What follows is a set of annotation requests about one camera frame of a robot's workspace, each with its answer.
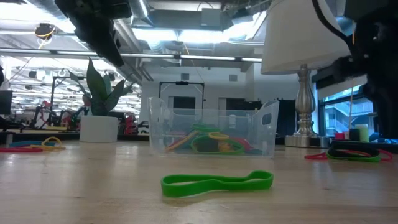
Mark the wide black rubber band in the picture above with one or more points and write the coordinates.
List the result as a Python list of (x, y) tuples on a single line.
[(206, 146), (334, 153)]

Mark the dark background monitor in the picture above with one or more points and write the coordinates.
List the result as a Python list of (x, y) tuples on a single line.
[(5, 102)]

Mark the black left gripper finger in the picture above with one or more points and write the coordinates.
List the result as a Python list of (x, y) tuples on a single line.
[(93, 39), (112, 40)]

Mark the white shade silver table lamp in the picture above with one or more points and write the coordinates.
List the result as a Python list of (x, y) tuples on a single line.
[(295, 37)]

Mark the snake plant in white pot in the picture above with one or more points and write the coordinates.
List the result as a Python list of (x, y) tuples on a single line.
[(99, 129)]

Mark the pink container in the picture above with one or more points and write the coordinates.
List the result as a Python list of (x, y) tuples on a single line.
[(339, 136)]

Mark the linear ceiling light bar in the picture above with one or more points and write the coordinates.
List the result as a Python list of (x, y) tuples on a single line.
[(202, 57)]

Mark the clear plastic bin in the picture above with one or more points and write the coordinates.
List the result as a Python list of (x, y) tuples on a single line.
[(264, 137)]

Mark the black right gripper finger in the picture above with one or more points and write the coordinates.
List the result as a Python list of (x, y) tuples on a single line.
[(377, 109), (391, 109)]

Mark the black extrusion table frame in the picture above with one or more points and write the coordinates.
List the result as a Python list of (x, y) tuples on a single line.
[(130, 137)]

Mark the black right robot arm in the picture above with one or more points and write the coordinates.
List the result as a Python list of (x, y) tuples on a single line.
[(367, 7)]

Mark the grey ceiling box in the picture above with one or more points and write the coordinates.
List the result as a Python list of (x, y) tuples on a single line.
[(211, 17)]

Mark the black background rig frame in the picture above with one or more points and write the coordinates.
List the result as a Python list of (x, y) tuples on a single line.
[(51, 99)]

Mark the black container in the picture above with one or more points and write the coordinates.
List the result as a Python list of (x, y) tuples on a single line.
[(354, 135)]

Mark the pale green container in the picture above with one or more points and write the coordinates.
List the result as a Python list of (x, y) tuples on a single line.
[(362, 133)]

